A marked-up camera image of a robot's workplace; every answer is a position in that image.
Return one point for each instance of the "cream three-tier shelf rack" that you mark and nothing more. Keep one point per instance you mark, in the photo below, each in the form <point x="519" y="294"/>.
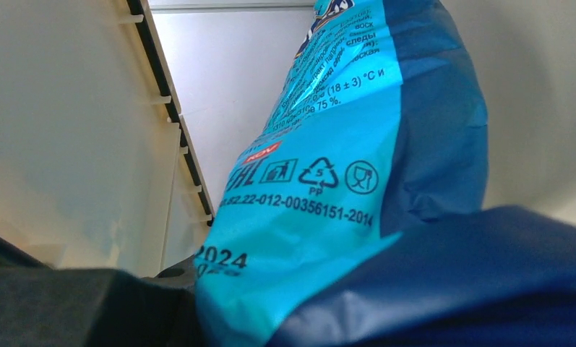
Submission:
<point x="118" y="127"/>

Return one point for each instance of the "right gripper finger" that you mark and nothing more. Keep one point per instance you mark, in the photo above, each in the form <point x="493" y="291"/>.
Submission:
<point x="40" y="306"/>

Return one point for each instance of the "blue candy bag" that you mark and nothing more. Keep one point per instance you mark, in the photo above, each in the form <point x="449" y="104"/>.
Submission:
<point x="355" y="218"/>

